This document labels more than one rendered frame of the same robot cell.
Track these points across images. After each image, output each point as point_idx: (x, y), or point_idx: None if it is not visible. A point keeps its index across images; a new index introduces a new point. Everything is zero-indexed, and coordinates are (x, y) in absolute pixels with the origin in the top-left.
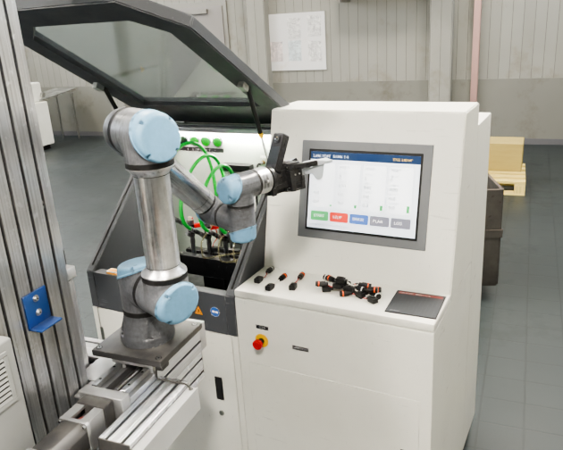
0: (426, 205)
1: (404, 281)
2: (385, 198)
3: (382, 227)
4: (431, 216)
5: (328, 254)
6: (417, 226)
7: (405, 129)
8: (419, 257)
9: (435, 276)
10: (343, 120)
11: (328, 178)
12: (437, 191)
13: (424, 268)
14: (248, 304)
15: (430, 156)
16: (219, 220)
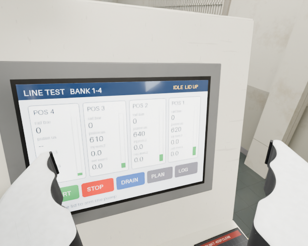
0: (213, 140)
1: (191, 228)
2: (166, 143)
3: (164, 180)
4: (217, 151)
5: (88, 240)
6: (205, 166)
7: (186, 40)
8: (206, 197)
9: (221, 209)
10: (79, 19)
11: (67, 131)
12: (223, 121)
13: (210, 206)
14: None
15: (218, 79)
16: None
